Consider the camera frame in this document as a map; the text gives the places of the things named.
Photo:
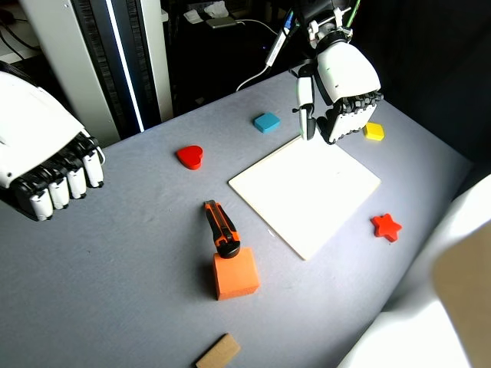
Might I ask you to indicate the orange black utility knife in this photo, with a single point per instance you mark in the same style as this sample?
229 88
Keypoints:
222 230

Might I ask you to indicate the white cabinet with black strips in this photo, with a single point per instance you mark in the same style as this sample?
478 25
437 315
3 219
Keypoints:
65 57

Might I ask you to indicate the red heart block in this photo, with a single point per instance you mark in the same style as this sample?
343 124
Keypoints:
190 157

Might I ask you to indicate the grey table cloth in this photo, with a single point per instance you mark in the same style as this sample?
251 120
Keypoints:
115 268

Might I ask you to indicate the silver flat device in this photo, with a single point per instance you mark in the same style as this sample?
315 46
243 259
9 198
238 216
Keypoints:
221 23

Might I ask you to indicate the blue square block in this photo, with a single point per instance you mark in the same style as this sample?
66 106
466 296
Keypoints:
266 122

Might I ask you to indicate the orange foam block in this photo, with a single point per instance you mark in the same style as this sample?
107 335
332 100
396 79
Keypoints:
236 276

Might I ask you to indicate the beige backing board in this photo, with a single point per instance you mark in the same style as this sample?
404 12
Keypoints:
268 223

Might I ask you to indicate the white paper sheet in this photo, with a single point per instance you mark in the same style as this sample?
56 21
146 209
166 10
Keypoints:
307 191

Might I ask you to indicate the brown wooden block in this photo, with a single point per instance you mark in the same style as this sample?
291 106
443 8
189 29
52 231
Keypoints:
218 352

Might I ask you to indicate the yellow square block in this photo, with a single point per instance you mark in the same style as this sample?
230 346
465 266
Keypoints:
374 131

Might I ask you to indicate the red star block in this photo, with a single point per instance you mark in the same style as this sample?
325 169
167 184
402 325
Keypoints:
385 227

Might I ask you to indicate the tan blurred panel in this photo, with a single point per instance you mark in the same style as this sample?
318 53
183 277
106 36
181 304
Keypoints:
468 287

